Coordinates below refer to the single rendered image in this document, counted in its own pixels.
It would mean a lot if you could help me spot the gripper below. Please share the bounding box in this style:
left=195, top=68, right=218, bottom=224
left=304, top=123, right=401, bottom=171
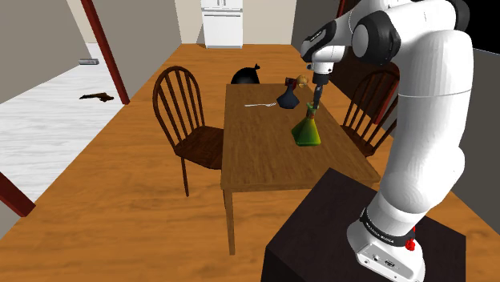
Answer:
left=312, top=72, right=328, bottom=110

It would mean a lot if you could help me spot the small tan and red figure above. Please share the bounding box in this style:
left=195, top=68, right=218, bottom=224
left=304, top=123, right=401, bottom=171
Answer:
left=284, top=74, right=309, bottom=88

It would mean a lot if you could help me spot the dark blue vase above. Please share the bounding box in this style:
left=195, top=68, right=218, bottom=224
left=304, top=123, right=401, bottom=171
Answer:
left=276, top=82, right=300, bottom=111

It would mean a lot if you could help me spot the green conical flask bottle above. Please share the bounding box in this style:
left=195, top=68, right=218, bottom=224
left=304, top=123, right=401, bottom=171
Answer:
left=291, top=102, right=322, bottom=147

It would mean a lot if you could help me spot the dark wooden spindle chair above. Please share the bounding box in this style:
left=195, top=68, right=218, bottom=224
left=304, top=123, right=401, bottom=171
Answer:
left=341, top=69, right=401, bottom=159
left=151, top=65, right=225, bottom=198

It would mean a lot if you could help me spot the brown wooden table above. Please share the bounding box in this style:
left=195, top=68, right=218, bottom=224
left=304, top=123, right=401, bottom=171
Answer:
left=220, top=82, right=381, bottom=256

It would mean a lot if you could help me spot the black garbage bag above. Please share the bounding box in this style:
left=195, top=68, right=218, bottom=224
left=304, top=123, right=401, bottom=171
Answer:
left=230, top=63, right=261, bottom=85

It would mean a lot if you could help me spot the white refrigerator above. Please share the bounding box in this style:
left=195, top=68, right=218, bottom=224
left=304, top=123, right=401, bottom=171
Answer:
left=200, top=0, right=244, bottom=50

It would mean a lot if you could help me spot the dark robot stand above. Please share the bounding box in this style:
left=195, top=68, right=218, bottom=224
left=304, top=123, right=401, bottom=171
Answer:
left=260, top=167, right=467, bottom=282

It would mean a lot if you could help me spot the dark brown flat object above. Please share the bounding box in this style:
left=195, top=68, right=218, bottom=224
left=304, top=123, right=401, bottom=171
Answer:
left=79, top=91, right=115, bottom=103

